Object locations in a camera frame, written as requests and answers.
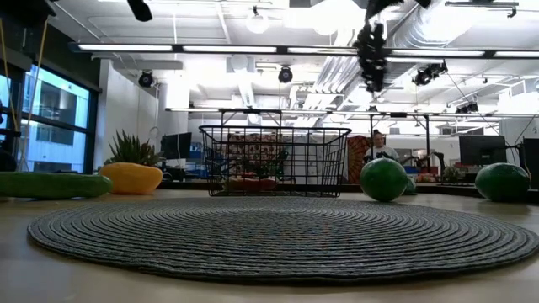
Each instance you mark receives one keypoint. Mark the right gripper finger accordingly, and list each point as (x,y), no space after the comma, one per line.
(379,5)

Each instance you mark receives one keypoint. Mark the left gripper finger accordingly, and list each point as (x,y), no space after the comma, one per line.
(141,10)

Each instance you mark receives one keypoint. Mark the dark purple toy grapes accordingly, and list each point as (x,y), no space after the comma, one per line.
(371,59)

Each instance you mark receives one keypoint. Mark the yellow toy fruit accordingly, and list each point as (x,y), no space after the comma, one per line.
(130,179)

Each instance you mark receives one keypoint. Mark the round green toy fruit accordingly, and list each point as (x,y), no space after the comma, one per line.
(383,180)

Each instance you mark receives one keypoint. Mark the dark green toy avocado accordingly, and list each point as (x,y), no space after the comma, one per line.
(503,183)

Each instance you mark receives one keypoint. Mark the green toy cucumber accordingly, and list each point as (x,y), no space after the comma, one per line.
(50,185)

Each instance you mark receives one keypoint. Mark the red toy pepper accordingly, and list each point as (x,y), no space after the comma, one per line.
(252,184)

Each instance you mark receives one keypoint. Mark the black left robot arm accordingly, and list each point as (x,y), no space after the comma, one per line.
(25,8)

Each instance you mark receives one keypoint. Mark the long ceiling light bar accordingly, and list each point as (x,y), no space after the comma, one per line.
(229,49)

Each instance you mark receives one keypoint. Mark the white globe ceiling lamp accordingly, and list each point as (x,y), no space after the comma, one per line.
(257,23)

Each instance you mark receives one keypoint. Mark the black computer monitor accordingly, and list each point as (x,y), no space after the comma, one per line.
(177,145)
(482,149)
(531,162)

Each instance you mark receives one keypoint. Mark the potted succulent plant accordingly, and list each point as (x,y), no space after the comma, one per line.
(132,151)

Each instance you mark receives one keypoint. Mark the large glass window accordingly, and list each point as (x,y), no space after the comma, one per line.
(54,126)

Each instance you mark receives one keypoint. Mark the person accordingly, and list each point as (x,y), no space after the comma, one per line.
(381,151)

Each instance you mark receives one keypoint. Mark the orange patterned tapestry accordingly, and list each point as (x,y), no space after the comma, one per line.
(355,155)

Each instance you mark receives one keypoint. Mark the small green potted plant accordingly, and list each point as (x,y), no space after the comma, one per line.
(451,173)

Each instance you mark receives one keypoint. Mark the round grey woven placemat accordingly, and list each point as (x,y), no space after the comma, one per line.
(269,240)

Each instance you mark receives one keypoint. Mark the silver ventilation duct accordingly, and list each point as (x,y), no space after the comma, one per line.
(396,71)

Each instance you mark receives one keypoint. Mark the black metal frame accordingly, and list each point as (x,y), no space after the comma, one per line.
(251,111)
(398,114)

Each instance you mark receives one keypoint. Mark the black table frame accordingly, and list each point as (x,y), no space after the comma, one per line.
(185,184)

